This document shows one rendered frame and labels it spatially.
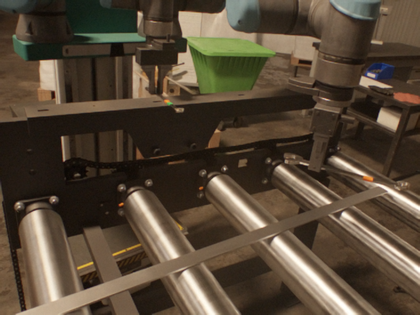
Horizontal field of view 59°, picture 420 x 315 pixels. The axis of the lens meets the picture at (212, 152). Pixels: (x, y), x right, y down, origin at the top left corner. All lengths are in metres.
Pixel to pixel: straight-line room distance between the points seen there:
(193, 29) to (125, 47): 3.41
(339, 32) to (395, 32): 12.33
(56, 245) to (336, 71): 0.76
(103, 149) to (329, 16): 1.41
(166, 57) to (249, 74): 2.73
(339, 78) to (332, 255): 1.95
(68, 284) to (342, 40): 0.75
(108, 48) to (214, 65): 2.31
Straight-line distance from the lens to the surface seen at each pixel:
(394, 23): 13.11
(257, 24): 0.78
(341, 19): 0.74
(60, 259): 0.99
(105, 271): 1.13
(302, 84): 0.78
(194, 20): 4.91
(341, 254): 2.64
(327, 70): 0.75
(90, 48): 1.49
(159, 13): 1.20
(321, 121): 0.75
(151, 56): 1.23
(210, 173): 1.36
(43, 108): 1.15
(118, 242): 1.94
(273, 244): 1.08
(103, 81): 1.81
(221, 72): 3.80
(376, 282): 2.54
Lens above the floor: 1.56
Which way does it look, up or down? 26 degrees down
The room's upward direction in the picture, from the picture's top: 6 degrees clockwise
